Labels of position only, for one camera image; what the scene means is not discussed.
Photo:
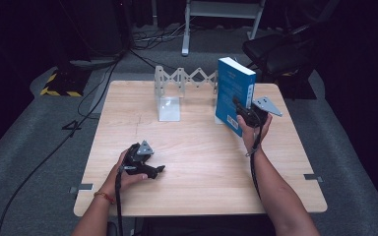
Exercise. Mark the white expandable bookend rack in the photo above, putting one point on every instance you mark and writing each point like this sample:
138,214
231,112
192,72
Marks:
169,109

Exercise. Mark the black folding chair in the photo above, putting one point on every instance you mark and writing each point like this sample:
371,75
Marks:
275,52

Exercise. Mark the grey metal table bracket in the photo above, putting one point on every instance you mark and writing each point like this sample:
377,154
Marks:
312,177
84,187

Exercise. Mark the black yellow striped base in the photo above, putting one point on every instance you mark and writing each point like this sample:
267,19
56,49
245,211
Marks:
64,83

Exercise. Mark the person's left hand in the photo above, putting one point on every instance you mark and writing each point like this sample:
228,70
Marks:
118,182

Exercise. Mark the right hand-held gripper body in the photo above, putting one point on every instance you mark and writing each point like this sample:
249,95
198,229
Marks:
254,118

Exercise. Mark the person's right hand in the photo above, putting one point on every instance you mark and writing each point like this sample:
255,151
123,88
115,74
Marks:
252,139

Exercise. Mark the white metal stand frame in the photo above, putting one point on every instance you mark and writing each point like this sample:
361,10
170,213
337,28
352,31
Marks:
186,36

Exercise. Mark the blue paperback book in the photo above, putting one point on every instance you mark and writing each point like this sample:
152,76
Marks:
231,88

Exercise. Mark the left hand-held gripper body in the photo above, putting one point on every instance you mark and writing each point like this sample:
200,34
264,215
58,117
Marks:
137,159

